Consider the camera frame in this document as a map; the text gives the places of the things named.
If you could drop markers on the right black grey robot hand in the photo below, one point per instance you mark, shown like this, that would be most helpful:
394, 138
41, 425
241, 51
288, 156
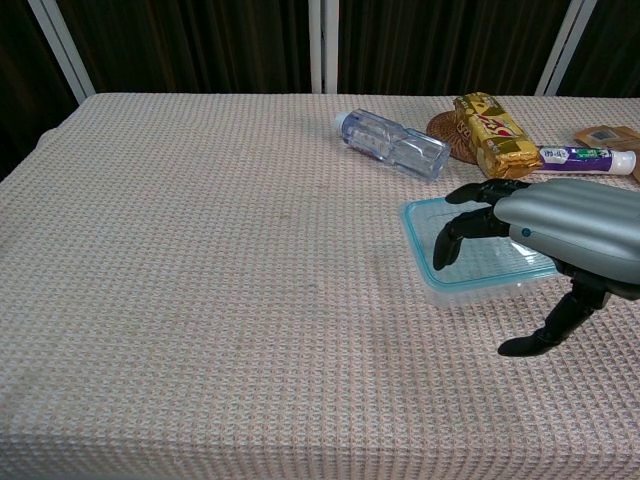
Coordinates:
575, 225

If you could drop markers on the blue-rimmed clear plastic lid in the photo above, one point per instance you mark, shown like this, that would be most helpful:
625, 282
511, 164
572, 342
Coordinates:
500, 265

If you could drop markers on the clear plastic food container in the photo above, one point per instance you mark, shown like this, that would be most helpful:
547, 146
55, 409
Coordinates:
465, 298

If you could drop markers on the purple white toothpaste tube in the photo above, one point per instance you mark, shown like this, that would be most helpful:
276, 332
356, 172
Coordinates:
580, 159

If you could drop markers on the gold wrapped snack bar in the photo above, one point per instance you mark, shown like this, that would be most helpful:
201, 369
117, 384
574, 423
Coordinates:
495, 135

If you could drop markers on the round brown woven coaster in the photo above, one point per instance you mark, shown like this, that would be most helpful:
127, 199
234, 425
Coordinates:
447, 132

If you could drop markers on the clear plastic water bottle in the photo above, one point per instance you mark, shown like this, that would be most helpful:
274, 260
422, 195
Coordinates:
395, 145

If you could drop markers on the pink waffle-weave tablecloth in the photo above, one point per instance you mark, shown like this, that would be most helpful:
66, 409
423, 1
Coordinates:
200, 275

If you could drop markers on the black pleated curtain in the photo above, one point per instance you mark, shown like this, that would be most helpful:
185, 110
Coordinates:
200, 45

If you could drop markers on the white slanted frame post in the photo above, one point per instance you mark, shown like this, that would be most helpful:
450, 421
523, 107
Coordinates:
62, 50
565, 50

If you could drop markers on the white upright frame post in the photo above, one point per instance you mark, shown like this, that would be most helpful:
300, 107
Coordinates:
323, 45

